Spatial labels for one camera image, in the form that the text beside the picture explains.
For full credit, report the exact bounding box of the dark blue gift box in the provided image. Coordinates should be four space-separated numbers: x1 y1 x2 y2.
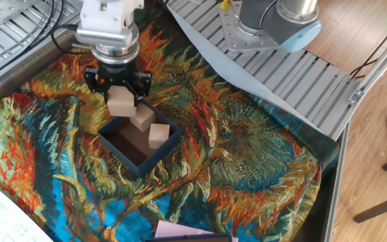
97 99 183 178

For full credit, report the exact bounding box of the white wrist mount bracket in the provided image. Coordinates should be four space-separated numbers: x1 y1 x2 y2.
75 0 144 48

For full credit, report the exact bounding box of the aluminium table frame rail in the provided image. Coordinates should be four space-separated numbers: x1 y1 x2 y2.
0 11 95 114

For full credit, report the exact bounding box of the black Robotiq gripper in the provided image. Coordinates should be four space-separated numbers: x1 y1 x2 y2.
83 62 153 107

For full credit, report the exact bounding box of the aluminium table edge beam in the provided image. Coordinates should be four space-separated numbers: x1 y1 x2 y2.
323 20 387 242

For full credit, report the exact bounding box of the light wooden cube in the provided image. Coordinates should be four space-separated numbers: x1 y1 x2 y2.
148 123 171 150
129 103 156 132
107 86 138 118

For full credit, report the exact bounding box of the dark blue box lid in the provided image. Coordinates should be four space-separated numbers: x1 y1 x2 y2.
144 233 234 242

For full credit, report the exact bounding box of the metal corner bracket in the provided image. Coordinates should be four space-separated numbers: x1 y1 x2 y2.
347 88 365 106

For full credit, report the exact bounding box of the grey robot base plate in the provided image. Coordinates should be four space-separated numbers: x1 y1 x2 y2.
218 0 284 54

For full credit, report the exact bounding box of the grey perforated metal plate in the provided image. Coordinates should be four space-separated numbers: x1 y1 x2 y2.
0 0 42 26

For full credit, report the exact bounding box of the white printed paper sheet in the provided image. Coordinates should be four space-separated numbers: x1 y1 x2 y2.
0 176 54 242

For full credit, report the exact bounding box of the sunflower painting print cloth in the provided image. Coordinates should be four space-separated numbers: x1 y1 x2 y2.
0 0 341 242

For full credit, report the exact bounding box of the pink gift box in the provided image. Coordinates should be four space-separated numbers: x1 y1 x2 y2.
154 220 240 242

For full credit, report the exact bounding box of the black floor cables pair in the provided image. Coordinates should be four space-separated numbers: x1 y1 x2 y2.
349 9 387 81

